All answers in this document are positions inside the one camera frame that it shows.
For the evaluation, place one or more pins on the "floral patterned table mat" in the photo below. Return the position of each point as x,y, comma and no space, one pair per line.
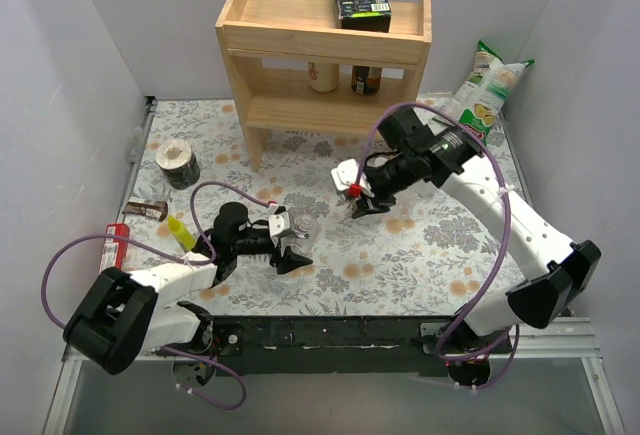
427,256

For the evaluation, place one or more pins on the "yellow-green glue bottle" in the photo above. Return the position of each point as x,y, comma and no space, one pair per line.
181,233

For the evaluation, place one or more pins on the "green chips bag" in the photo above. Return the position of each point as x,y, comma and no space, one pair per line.
479,100

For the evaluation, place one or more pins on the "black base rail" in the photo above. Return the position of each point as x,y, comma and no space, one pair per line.
253,345

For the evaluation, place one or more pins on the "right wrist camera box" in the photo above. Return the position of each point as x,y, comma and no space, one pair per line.
344,177

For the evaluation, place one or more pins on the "tape roll with black band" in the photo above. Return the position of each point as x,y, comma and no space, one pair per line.
178,163

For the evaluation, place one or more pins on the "cream bottle on shelf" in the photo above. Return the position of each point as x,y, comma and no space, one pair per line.
323,77

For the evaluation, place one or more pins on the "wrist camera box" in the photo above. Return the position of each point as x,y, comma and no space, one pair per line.
280,225
344,177

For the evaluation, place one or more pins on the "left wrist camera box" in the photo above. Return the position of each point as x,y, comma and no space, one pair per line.
280,225

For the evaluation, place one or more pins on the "light wooden shelf unit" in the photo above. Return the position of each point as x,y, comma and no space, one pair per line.
268,99

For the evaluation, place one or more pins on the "brown chocolate bar wrapper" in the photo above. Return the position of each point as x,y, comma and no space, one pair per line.
155,210

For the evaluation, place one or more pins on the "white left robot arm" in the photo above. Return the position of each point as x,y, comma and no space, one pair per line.
126,313

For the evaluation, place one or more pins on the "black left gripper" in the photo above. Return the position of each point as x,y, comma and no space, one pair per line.
275,247

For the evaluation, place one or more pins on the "red rectangular box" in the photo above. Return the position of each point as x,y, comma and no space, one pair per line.
114,250

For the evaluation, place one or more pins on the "dark jar on shelf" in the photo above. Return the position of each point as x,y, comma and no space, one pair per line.
366,80

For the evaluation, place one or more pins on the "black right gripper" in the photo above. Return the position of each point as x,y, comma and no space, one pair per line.
364,195

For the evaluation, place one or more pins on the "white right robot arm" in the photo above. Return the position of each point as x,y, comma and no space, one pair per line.
538,271

